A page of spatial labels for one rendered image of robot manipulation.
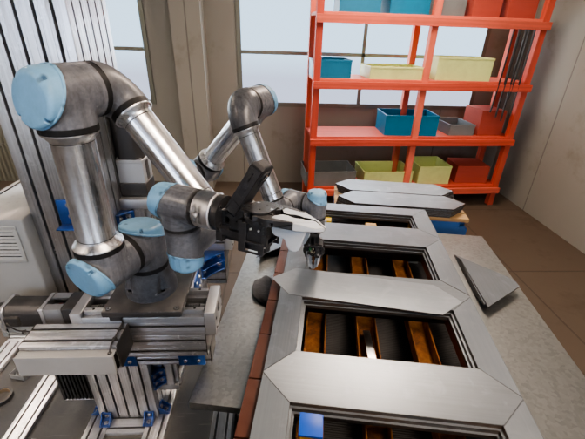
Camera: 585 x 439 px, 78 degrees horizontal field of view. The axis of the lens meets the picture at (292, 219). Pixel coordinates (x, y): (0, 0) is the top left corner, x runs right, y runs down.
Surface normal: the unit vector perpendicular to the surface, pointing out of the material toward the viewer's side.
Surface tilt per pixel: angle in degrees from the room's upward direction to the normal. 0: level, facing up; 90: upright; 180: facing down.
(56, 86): 69
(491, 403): 0
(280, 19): 90
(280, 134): 90
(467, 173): 90
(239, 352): 0
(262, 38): 90
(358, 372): 0
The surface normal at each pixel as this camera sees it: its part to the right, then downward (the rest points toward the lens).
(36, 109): -0.38, 0.29
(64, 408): 0.03, -0.89
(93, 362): 0.04, 0.46
